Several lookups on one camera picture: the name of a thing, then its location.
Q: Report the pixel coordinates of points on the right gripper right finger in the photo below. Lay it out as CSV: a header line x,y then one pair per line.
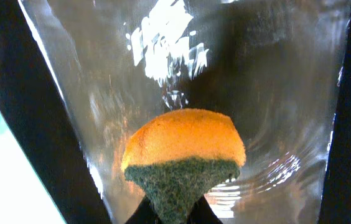
x,y
203,214

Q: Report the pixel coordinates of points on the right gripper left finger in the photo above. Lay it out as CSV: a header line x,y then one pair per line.
x,y
144,214

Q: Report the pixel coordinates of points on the yellow green scrub sponge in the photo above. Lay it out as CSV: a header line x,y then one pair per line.
x,y
179,156

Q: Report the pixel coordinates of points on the white plate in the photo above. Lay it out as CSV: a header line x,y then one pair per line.
x,y
23,198

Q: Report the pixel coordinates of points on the black water tray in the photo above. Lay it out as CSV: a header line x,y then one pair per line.
x,y
77,78

